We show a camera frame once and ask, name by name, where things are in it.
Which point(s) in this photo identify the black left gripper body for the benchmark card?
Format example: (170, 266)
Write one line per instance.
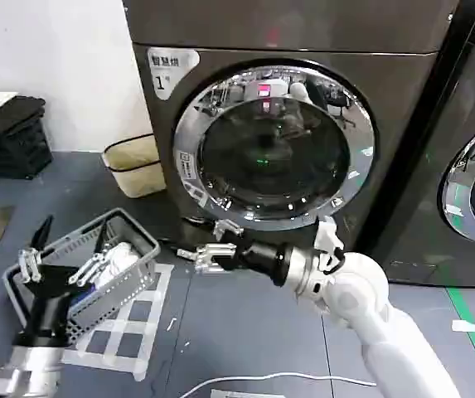
(52, 307)

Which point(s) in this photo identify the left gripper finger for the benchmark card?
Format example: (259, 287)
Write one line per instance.
(32, 263)
(92, 267)

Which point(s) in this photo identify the black crate with black cloth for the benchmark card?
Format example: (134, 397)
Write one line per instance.
(9, 137)

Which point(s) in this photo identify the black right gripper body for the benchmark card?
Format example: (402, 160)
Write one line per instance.
(262, 259)

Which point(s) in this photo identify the grey perforated plastic basket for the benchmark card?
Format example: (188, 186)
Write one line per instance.
(133, 282)

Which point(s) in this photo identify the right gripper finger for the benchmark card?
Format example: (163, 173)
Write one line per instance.
(226, 230)
(214, 257)

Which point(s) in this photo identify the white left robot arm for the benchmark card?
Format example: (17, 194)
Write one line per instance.
(34, 365)

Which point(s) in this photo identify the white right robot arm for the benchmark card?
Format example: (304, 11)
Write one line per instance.
(365, 298)

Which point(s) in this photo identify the grey dryer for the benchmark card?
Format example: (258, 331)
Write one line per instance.
(461, 166)
(386, 124)

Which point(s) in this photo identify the white paper scrap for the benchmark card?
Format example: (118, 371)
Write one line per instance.
(471, 326)

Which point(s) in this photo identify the beige fabric hamper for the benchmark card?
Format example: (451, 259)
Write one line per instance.
(135, 170)

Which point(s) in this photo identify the white clothes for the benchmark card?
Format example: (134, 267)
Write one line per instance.
(123, 257)

